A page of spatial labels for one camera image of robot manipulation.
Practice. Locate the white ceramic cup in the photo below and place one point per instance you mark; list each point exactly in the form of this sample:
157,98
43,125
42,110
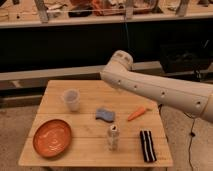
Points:
71,98

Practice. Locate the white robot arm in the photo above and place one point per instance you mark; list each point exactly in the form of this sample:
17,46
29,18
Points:
192,97

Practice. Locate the blue sponge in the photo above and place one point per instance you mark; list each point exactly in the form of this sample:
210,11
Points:
105,115

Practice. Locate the orange carrot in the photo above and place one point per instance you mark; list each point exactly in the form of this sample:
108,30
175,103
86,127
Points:
140,111

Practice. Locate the wooden table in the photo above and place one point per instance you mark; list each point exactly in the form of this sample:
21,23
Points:
89,146

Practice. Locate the clear glass shaker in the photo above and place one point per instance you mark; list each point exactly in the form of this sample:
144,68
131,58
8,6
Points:
112,137

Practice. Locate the orange plate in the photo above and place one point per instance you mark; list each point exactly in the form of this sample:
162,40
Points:
52,138

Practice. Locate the black white striped cloth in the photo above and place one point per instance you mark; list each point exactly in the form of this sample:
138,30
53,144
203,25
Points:
147,146

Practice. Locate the black box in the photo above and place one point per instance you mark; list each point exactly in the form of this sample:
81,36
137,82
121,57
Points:
182,57

